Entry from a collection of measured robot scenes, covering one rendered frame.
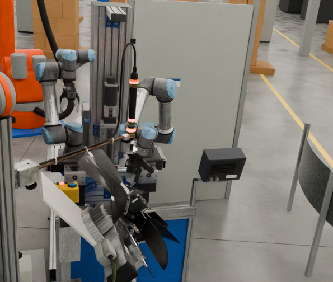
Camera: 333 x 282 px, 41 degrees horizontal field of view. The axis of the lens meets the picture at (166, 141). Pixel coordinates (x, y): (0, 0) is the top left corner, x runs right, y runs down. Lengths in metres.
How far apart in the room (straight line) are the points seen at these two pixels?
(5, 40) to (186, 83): 2.87
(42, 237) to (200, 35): 2.26
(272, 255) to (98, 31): 2.43
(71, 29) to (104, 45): 7.18
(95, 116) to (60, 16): 7.14
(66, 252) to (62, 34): 8.33
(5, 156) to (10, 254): 0.43
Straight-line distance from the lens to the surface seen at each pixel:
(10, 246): 1.93
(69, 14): 10.25
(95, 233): 2.24
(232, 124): 4.55
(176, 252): 3.18
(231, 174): 2.95
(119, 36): 3.09
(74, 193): 2.70
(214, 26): 4.18
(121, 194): 2.10
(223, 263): 3.98
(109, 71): 3.14
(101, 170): 2.31
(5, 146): 1.72
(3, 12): 6.19
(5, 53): 6.34
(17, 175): 1.82
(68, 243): 2.27
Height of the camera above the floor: 2.39
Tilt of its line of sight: 23 degrees down
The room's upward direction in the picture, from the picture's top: 5 degrees clockwise
